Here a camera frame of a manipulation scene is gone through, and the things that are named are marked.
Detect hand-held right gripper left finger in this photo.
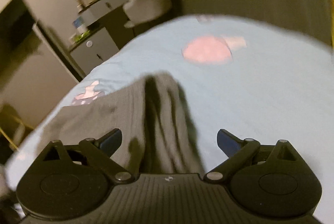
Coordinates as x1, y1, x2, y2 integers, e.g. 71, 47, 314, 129
31, 129, 134, 184

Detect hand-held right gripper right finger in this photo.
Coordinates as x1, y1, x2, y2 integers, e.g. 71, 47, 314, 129
203, 129, 311, 184

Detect grey pants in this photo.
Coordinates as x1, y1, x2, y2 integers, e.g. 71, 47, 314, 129
42, 71, 207, 181

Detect light blue printed bed sheet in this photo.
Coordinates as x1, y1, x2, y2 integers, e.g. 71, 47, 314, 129
5, 14, 334, 222

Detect small grey cabinet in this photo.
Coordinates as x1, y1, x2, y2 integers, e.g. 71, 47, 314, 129
68, 28, 121, 79

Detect yellow round side table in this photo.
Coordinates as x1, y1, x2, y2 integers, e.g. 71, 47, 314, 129
0, 103, 35, 165

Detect tall white cabinet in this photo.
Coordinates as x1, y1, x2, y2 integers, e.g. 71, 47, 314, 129
0, 22, 80, 122

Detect blue and white canister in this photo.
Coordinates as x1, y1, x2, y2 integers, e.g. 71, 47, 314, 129
73, 18, 88, 34

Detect grey vanity desk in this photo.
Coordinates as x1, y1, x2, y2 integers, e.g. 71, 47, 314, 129
78, 0, 169, 31

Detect white shell-shaped chair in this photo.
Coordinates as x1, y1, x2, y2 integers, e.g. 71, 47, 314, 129
123, 0, 173, 29

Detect black wall television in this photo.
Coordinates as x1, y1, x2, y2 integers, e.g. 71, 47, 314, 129
0, 0, 35, 62

